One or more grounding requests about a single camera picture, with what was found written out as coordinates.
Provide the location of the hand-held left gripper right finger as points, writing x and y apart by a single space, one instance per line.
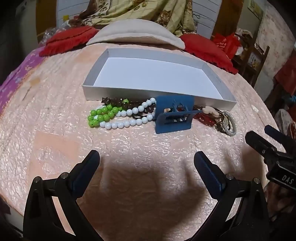
209 171

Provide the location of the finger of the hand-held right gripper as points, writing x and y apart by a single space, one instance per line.
275 134
255 140

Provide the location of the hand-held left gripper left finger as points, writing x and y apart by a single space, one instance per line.
85 173

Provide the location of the blue plastic stand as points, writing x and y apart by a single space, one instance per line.
175 127

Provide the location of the white cardboard box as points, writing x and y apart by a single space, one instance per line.
150 71

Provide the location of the pink textured bedspread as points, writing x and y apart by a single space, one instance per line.
69 139

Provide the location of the wooden chair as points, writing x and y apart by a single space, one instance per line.
259 60

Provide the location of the red shopping bag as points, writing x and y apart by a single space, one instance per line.
223 42

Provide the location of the red frilled pillow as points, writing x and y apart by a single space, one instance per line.
203 49
64 39

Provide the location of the floral cloth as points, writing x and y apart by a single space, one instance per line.
245 33

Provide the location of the purple floral sheet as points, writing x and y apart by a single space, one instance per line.
16 81

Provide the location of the clear plastic bag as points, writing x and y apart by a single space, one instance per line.
49 31

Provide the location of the beige pillow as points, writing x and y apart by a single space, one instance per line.
134 30

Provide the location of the small yellow object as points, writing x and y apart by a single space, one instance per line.
66 17

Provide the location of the floral quilt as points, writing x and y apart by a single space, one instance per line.
143 9

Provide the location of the wall poster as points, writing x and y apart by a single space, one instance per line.
254 7

